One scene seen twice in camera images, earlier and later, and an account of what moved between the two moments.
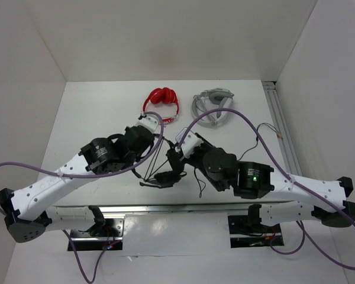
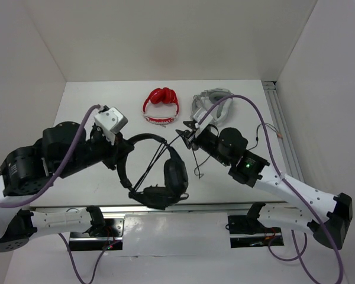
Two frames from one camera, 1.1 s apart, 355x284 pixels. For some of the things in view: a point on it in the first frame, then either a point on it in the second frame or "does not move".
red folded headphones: x=163 y=95 does not move
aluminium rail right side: x=283 y=129 does not move
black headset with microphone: x=163 y=179 to x=176 y=178
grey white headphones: x=210 y=99 does not move
